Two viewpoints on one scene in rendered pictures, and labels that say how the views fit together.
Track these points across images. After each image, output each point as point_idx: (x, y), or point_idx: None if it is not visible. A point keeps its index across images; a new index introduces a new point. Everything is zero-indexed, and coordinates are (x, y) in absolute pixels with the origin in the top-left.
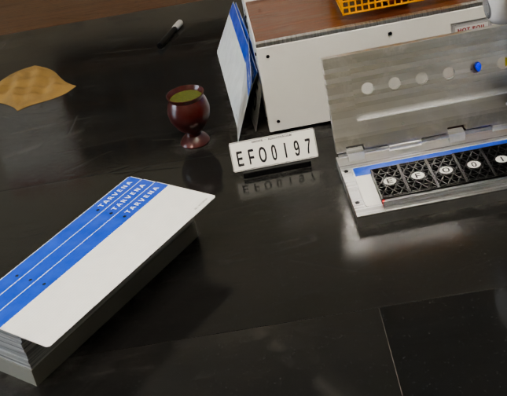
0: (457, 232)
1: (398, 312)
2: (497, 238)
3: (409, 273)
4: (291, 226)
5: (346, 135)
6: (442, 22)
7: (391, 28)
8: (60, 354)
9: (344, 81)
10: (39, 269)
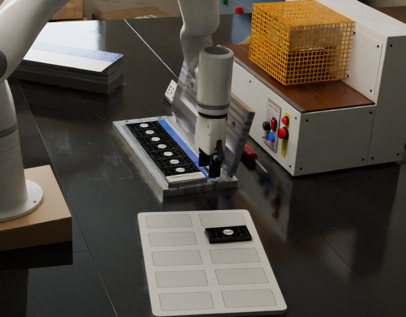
0: (105, 152)
1: (36, 139)
2: (99, 162)
3: (68, 141)
4: (115, 113)
5: (175, 102)
6: (266, 93)
7: (251, 78)
8: (14, 73)
9: (185, 73)
10: (45, 46)
